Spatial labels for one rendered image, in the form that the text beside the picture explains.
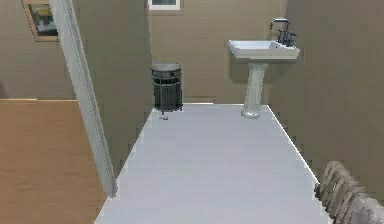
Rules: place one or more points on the white door frame post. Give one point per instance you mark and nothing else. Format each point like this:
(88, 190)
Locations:
(84, 96)

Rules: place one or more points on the black mesh trash can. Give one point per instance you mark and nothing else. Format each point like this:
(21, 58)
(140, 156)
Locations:
(166, 87)

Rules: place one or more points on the white framed window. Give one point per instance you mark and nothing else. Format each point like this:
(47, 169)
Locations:
(164, 4)

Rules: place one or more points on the white pedestal sink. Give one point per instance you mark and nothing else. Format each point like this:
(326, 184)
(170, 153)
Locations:
(257, 50)

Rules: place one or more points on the wood framed wall picture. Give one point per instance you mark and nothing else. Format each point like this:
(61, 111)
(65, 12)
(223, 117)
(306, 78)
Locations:
(42, 20)

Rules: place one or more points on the dark metal faucet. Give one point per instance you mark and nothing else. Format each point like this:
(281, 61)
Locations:
(284, 34)

